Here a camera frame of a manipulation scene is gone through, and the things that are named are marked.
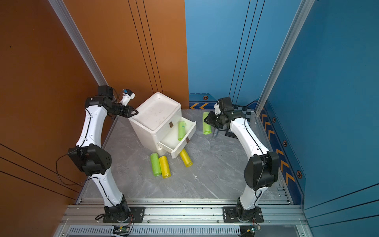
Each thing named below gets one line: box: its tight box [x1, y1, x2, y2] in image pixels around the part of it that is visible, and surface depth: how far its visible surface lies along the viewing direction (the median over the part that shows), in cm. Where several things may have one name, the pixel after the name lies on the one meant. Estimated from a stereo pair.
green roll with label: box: [178, 120, 187, 142], surface depth 97 cm
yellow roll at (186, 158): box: [179, 148, 194, 168], surface depth 91 cm
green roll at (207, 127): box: [202, 111, 212, 135], surface depth 84 cm
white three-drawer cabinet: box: [128, 91, 197, 159], surface depth 89 cm
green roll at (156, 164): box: [150, 152, 162, 177], surface depth 91 cm
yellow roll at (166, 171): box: [158, 156, 172, 179], surface depth 89 cm
